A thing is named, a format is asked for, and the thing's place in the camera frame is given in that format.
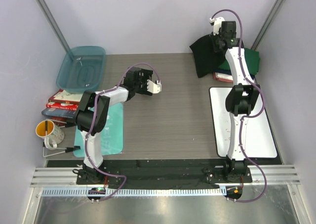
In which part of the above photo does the black floral t shirt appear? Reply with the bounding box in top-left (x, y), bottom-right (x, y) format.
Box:
top-left (190, 34), bottom-right (226, 78)

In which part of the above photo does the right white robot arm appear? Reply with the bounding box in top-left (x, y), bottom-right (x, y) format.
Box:
top-left (209, 17), bottom-right (259, 182)

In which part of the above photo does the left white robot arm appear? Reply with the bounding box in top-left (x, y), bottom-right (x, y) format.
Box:
top-left (73, 64), bottom-right (161, 184)

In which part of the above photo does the green folded t shirt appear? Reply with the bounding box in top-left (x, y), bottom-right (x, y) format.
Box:
top-left (214, 48), bottom-right (260, 77)

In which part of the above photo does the teal plastic bin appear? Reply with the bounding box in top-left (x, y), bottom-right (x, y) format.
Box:
top-left (56, 46), bottom-right (106, 93)

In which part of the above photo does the blue grey book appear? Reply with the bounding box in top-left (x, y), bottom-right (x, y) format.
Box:
top-left (41, 108), bottom-right (76, 119)

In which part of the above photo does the white floral mug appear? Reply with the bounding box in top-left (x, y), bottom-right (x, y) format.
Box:
top-left (44, 125), bottom-right (65, 150)

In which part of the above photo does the yellow mug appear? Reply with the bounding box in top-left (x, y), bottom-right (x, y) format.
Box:
top-left (36, 120), bottom-right (55, 138)

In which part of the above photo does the white whiteboard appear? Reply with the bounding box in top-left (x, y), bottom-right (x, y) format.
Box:
top-left (209, 87), bottom-right (277, 158)

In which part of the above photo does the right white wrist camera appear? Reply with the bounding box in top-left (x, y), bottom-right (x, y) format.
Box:
top-left (209, 17), bottom-right (225, 35)

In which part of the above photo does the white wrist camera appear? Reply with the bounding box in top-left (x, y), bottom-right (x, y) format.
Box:
top-left (209, 17), bottom-right (225, 35)
top-left (147, 79), bottom-right (162, 94)

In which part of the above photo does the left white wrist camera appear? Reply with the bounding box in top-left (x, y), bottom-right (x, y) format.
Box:
top-left (147, 79), bottom-right (162, 94)

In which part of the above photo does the right aluminium corner post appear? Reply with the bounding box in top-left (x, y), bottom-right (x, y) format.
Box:
top-left (251, 0), bottom-right (286, 50)

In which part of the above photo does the aluminium corner post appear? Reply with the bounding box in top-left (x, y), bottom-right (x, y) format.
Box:
top-left (251, 0), bottom-right (286, 50)
top-left (36, 0), bottom-right (70, 52)

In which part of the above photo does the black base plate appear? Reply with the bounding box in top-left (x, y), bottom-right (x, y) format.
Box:
top-left (77, 159), bottom-right (252, 190)

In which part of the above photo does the left aluminium corner post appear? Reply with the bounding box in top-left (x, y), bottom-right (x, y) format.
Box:
top-left (36, 0), bottom-right (70, 52)

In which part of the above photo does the white slotted cable duct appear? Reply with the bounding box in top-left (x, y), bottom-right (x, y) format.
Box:
top-left (41, 187), bottom-right (227, 197)

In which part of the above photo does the aluminium rail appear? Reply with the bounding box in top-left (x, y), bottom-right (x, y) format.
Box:
top-left (31, 165), bottom-right (300, 189)

